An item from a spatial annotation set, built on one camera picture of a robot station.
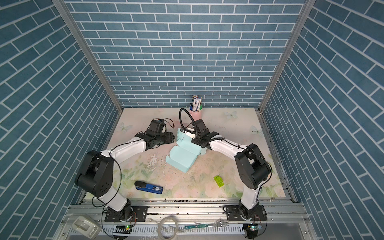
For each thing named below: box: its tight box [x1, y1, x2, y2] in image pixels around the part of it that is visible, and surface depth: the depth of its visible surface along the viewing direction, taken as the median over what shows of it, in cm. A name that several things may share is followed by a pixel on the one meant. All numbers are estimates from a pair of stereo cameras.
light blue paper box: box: [165, 128, 207, 173], surface depth 96 cm
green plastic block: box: [213, 175, 225, 188], surface depth 85 cm
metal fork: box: [194, 219, 230, 227], surface depth 72 cm
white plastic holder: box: [71, 216, 102, 239], surface depth 69 cm
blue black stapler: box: [134, 180, 164, 195], surface depth 81 cm
